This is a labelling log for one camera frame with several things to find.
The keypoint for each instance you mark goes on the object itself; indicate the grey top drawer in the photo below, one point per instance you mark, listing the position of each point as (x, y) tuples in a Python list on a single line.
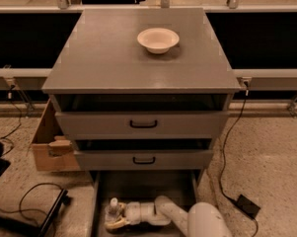
[(141, 125)]

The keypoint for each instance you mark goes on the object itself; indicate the black power adapter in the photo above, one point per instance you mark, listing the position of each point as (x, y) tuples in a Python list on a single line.
[(249, 208)]

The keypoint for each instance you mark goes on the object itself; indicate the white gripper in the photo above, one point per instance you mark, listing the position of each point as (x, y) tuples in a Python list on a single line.
[(133, 212)]

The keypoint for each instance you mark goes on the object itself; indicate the grey open bottom drawer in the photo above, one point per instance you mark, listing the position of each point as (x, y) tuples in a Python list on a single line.
[(142, 186)]

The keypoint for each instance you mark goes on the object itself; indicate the grey drawer cabinet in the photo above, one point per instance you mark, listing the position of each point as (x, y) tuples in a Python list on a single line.
[(105, 69)]

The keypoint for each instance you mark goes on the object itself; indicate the brown cardboard box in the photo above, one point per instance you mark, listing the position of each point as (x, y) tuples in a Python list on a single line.
[(51, 150)]

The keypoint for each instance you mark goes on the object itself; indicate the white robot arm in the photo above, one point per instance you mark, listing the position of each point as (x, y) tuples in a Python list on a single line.
[(202, 220)]

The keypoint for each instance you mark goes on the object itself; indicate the clear plastic water bottle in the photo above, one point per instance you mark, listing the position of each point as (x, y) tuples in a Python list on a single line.
[(112, 211)]

